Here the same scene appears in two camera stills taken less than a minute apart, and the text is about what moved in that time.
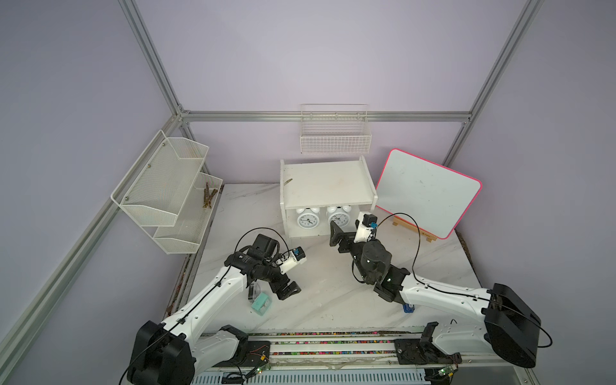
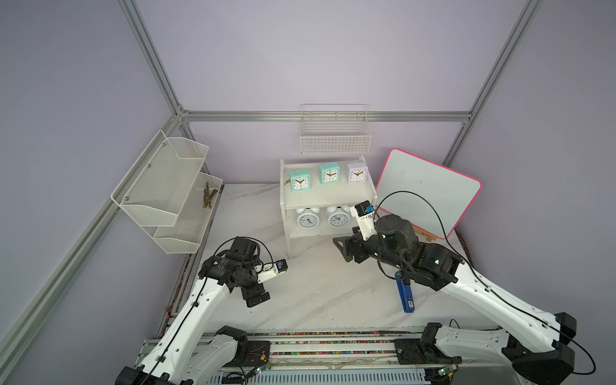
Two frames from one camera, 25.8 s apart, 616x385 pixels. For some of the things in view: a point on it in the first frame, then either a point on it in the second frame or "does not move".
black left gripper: [282, 293] to [249, 294]
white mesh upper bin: [155, 189] does not move
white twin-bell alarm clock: [308, 217] does not move
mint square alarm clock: [261, 304] to [300, 180]
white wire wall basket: [335, 128] does not move
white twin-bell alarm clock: [340, 216] does not move
